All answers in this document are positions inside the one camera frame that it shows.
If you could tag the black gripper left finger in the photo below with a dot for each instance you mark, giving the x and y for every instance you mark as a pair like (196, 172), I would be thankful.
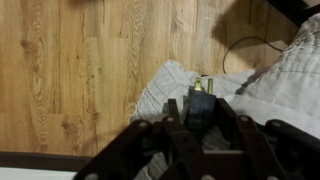
(133, 149)

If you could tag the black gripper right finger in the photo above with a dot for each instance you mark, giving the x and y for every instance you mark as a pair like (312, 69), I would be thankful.
(275, 150)

